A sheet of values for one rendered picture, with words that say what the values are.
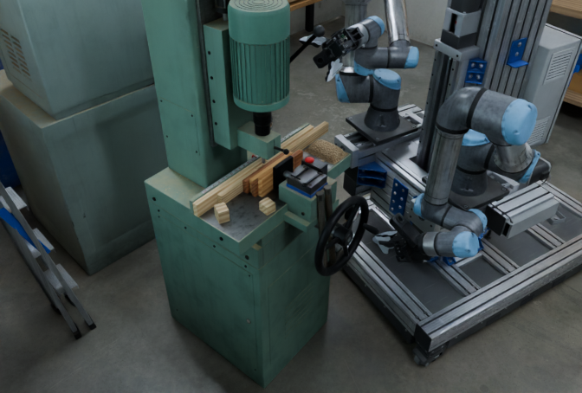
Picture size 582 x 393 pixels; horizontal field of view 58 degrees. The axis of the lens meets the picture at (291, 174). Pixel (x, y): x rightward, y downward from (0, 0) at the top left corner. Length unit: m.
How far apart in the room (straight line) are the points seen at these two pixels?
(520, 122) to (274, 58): 0.68
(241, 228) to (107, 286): 1.29
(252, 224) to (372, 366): 1.02
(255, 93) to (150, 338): 1.37
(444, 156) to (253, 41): 0.64
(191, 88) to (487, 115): 0.89
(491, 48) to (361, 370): 1.39
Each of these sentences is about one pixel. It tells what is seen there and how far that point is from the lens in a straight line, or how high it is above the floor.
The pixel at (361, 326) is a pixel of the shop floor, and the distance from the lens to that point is 2.53.
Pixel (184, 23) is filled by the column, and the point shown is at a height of 1.43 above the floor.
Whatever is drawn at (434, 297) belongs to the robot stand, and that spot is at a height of 0.21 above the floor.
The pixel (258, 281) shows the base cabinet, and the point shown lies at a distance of 1.81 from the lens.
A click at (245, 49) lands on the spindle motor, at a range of 1.53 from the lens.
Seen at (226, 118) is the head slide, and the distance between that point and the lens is 1.73.
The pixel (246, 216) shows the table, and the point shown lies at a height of 0.90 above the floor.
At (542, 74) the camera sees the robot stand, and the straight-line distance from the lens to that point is 2.20.
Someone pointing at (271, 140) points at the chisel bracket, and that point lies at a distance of 1.71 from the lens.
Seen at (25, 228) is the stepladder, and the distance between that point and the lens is 2.18.
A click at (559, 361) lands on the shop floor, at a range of 2.68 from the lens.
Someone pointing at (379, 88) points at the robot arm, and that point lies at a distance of 2.18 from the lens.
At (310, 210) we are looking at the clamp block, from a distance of 1.66.
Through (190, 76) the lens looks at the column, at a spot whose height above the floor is 1.25.
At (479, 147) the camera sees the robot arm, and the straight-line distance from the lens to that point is 1.88.
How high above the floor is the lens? 2.01
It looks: 37 degrees down
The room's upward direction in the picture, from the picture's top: straight up
